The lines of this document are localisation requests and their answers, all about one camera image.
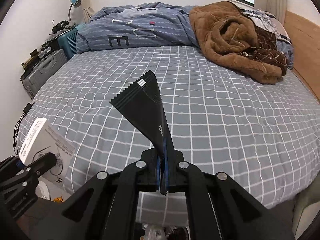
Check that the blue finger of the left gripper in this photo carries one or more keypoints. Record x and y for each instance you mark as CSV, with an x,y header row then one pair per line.
x,y
19,164

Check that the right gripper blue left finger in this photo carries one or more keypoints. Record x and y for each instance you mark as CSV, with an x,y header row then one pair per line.
x,y
158,171

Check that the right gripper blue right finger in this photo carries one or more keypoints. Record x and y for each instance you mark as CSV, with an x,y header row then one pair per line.
x,y
166,164

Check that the small white cardboard box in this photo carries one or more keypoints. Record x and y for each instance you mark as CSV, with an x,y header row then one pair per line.
x,y
43,138

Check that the black foil wrapper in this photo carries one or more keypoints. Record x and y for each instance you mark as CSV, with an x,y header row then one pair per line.
x,y
141,104

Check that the white plastic bag with tag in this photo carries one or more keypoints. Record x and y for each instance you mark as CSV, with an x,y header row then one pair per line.
x,y
154,232

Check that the grey checked bed sheet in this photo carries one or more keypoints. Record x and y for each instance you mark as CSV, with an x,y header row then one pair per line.
x,y
266,137

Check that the grey suitcase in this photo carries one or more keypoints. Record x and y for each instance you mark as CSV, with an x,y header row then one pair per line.
x,y
42,71

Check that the clutter on suitcases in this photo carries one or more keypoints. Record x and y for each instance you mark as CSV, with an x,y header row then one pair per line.
x,y
50,44

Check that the teal suitcase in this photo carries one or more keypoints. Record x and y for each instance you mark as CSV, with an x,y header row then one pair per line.
x,y
67,41

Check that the blue striped duvet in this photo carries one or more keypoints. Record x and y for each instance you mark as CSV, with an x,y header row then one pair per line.
x,y
132,26

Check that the brown fleece blanket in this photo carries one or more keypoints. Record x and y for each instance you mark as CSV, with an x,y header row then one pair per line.
x,y
229,38

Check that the blue desk lamp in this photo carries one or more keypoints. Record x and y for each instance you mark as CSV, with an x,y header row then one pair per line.
x,y
74,4

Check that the patterned pillow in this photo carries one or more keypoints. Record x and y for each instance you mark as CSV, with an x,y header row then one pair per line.
x,y
269,22

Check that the wooden headboard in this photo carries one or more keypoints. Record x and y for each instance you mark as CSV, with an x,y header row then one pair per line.
x,y
304,36

